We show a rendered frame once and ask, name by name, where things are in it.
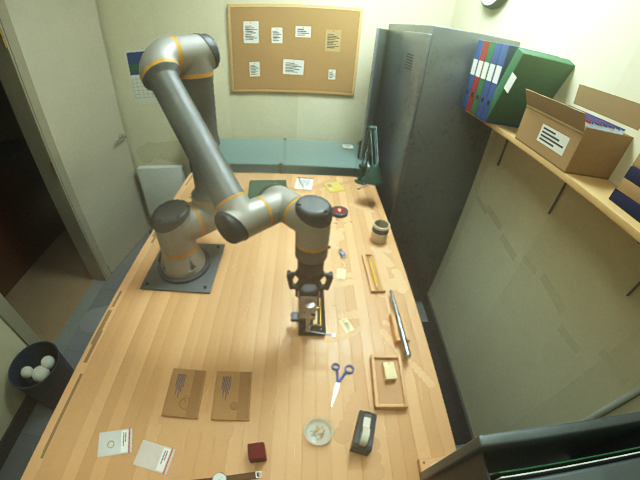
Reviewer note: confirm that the brown cardboard box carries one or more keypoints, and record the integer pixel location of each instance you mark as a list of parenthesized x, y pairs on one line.
[(575, 145)]

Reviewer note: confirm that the yellow sticky note pad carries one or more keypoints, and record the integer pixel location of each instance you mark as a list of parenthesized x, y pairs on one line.
[(333, 187)]

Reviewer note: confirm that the small wooden strip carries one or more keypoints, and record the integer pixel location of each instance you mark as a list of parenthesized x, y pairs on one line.
[(395, 330)]

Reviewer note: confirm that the white card red stripe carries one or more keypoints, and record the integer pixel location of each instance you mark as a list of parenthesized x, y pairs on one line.
[(152, 456)]

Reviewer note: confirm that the steel ruler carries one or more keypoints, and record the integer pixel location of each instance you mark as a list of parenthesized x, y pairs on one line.
[(401, 327)]

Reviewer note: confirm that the beige door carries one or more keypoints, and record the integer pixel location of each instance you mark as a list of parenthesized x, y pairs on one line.
[(85, 140)]

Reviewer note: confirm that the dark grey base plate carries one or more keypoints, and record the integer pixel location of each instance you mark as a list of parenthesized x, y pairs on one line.
[(210, 277)]

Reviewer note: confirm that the narrow wooden tray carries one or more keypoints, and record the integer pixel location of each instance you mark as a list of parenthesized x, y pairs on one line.
[(379, 280)]

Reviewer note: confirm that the yellow sponge block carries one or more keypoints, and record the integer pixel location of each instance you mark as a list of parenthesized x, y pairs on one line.
[(390, 372)]

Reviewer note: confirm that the red round ink pad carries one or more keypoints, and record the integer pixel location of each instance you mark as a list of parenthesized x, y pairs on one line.
[(340, 211)]

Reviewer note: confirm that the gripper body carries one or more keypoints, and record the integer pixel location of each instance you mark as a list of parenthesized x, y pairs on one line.
[(310, 265)]

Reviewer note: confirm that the grey metal cabinet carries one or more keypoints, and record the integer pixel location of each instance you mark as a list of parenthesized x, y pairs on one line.
[(430, 150)]

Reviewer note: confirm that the white paper sheet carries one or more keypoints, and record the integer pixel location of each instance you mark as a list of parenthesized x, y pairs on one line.
[(304, 183)]

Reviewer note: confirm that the white round dish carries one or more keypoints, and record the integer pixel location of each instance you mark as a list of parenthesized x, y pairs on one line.
[(318, 432)]

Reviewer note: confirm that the thin green binder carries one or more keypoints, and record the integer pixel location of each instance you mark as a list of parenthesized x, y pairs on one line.
[(484, 85)]

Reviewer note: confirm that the thick green binder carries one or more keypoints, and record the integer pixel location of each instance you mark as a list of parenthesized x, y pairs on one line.
[(535, 85)]

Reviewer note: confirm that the dark grey waste bin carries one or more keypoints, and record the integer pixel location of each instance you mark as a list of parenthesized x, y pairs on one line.
[(50, 390)]

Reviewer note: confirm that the dark grey machine housing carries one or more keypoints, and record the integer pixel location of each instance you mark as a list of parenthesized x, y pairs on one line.
[(560, 450)]

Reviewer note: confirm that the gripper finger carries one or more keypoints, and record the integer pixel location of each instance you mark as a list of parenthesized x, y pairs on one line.
[(326, 280), (292, 280)]

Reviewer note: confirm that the green desk lamp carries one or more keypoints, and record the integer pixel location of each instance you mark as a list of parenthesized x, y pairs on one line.
[(369, 172)]

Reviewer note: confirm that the small dark red box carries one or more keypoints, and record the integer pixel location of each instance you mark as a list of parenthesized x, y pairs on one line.
[(256, 451)]

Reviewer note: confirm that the wall clock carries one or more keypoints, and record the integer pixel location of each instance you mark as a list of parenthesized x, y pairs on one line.
[(494, 3)]

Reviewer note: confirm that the dark blue box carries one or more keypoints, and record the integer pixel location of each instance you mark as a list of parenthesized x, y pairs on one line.
[(627, 195)]

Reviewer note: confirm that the cork notice board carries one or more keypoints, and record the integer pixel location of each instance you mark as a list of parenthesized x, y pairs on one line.
[(295, 50)]

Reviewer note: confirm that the red binder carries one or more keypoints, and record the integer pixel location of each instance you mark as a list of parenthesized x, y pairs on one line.
[(477, 82)]

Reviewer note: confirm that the black tape dispenser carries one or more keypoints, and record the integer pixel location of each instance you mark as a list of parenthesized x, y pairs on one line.
[(361, 442)]

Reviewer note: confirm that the teal low cabinet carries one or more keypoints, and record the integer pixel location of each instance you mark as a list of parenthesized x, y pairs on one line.
[(295, 155)]

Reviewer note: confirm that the dark green mat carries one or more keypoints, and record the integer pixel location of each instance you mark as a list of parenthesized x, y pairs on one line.
[(260, 187)]

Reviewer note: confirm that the light grey box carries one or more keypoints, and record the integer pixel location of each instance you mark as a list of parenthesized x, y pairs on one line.
[(157, 190)]

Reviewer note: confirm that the beige paper tag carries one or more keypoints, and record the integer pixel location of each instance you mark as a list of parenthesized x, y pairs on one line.
[(346, 324), (342, 273)]

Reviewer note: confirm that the wide wooden tray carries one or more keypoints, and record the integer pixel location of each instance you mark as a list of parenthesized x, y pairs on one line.
[(392, 397)]

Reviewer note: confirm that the beige mug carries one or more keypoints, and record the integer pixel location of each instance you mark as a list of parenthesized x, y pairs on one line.
[(380, 234)]

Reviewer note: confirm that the white wall calendar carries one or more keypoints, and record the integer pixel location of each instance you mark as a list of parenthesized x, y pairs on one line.
[(136, 85)]

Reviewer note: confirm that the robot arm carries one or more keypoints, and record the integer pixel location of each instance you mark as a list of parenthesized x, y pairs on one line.
[(200, 145)]

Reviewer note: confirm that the yellow pencil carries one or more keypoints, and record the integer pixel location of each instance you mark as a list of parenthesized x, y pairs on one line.
[(370, 270)]

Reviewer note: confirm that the wooden wall shelf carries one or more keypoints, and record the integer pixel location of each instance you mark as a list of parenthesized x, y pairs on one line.
[(565, 170)]

